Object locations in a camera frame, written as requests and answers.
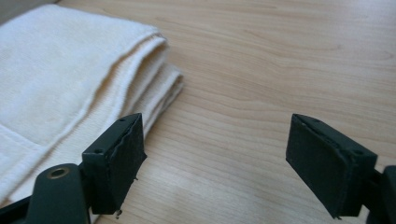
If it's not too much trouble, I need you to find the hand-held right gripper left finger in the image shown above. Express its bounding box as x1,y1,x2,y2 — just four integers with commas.
81,112,148,216

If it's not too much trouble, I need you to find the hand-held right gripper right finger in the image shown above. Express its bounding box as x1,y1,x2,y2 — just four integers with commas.
285,113,379,219

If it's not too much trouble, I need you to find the cream white cloth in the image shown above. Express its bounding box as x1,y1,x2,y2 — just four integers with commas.
0,3,185,209

